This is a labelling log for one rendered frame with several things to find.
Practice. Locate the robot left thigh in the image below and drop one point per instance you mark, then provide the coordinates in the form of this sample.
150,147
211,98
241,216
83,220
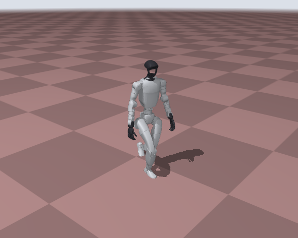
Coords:
156,130

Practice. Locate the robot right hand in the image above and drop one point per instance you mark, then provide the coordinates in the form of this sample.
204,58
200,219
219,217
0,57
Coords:
131,131

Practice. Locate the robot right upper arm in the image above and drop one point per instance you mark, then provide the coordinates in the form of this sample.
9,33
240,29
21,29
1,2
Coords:
136,87

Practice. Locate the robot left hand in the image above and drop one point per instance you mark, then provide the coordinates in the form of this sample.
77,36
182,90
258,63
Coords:
172,123

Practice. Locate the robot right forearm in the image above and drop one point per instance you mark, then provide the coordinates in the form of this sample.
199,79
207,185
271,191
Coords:
131,113

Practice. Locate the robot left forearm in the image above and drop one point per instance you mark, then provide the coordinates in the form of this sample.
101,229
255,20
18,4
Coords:
167,108

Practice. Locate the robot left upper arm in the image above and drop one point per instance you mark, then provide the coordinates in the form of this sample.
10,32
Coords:
163,97

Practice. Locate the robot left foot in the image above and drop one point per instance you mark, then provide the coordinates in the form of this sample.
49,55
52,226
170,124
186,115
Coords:
140,151

